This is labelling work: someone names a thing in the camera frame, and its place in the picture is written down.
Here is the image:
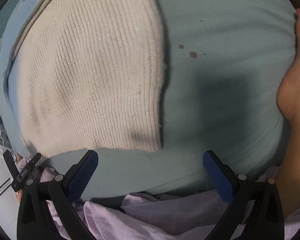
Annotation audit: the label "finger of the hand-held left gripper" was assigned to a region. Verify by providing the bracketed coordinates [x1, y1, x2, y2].
[2, 151, 19, 180]
[16, 152, 42, 179]

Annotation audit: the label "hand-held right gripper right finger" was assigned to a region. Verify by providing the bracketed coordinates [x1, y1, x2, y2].
[202, 150, 284, 240]

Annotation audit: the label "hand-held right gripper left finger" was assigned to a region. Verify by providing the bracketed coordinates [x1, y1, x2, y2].
[17, 149, 99, 240]

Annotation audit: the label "cream knitted sweater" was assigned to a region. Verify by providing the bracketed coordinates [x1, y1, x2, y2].
[2, 0, 168, 155]

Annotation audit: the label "white bedside cabinet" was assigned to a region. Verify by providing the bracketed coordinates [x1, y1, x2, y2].
[0, 140, 23, 230]

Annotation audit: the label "grey crumpled cloth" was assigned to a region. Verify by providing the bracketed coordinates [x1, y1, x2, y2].
[0, 77, 18, 160]

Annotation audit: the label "pink checked pyjama pants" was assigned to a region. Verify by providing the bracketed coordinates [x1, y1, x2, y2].
[22, 155, 300, 240]

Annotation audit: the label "bed with blue sheet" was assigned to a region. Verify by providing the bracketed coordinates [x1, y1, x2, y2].
[0, 0, 300, 203]

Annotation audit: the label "person's right foot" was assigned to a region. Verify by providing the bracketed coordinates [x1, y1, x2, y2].
[276, 9, 300, 220]

